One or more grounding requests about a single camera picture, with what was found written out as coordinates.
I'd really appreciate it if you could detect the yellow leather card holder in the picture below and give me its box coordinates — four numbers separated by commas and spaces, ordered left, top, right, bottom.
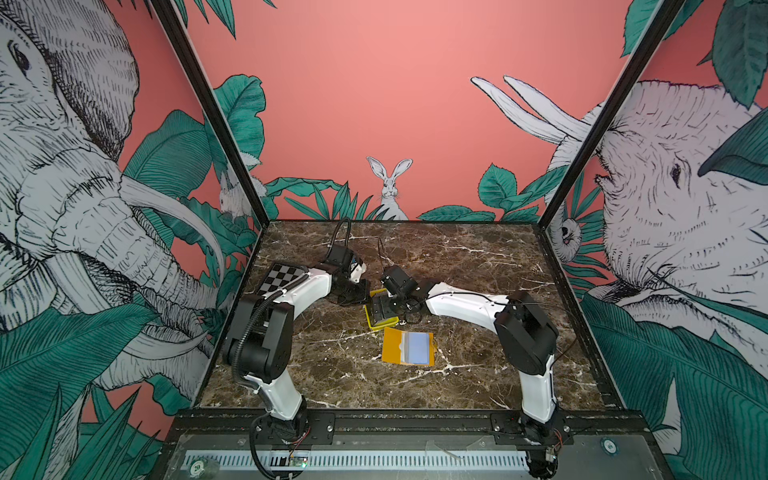
382, 328, 435, 366

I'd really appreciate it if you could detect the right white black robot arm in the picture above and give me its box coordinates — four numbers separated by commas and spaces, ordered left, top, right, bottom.
365, 266, 559, 429

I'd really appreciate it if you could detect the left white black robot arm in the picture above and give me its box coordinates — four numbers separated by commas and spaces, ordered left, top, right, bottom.
225, 246, 369, 422

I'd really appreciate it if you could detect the stack of grey cards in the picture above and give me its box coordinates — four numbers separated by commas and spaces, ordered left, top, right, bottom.
371, 295, 396, 326

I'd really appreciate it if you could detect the yellow plastic card tray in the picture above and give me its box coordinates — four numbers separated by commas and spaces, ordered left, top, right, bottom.
364, 288, 400, 331

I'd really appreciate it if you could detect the black white checkerboard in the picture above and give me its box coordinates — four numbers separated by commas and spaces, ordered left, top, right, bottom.
254, 261, 308, 297

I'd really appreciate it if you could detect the black front rail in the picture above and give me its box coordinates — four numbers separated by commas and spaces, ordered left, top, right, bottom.
166, 408, 650, 447

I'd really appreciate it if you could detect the white slotted cable duct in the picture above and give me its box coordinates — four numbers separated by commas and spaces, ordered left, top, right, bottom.
181, 450, 528, 476

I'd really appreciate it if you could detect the right black frame post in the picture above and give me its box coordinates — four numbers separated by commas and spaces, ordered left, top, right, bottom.
537, 0, 685, 229

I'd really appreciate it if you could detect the black frame post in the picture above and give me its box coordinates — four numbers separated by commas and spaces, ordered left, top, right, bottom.
151, 0, 270, 228
537, 0, 685, 229

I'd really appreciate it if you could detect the left black frame post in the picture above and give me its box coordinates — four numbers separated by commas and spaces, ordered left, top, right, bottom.
151, 0, 270, 228

